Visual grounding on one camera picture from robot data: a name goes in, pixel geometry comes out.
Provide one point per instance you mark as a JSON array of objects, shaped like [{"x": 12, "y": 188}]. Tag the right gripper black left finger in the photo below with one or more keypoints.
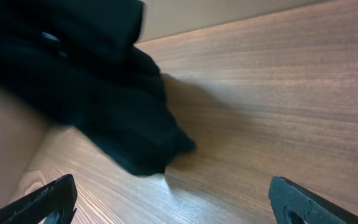
[{"x": 53, "y": 203}]

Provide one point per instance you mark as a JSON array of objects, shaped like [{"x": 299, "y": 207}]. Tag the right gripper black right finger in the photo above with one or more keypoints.
[{"x": 294, "y": 204}]

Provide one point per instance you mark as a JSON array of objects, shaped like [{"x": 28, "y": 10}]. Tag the black t-shirt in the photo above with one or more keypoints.
[{"x": 75, "y": 61}]

